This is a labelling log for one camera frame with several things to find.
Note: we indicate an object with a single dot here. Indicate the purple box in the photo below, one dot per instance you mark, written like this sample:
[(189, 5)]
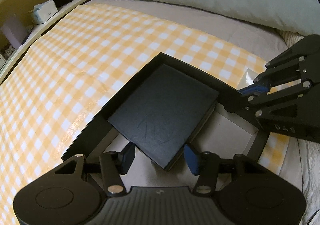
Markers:
[(14, 31)]

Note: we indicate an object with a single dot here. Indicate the yellow checkered cloth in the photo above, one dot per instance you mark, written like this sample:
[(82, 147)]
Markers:
[(71, 72)]

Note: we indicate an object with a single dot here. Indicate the white tissue box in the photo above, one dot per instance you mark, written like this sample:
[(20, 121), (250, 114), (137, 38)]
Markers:
[(42, 12)]

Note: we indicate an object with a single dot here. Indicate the clear tape strip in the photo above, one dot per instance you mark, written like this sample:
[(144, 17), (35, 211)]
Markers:
[(247, 79)]

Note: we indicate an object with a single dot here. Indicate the large black box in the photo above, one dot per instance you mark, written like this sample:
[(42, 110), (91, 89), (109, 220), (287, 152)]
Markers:
[(99, 126)]

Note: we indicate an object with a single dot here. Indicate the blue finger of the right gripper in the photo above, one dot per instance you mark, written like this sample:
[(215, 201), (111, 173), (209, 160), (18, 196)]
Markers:
[(254, 89)]

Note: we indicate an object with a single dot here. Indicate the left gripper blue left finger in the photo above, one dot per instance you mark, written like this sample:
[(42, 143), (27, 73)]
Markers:
[(113, 165)]

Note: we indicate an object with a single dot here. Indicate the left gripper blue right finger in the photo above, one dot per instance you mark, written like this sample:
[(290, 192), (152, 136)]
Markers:
[(204, 165)]

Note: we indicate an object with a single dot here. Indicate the small black box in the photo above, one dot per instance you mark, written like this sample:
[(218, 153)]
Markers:
[(164, 113)]

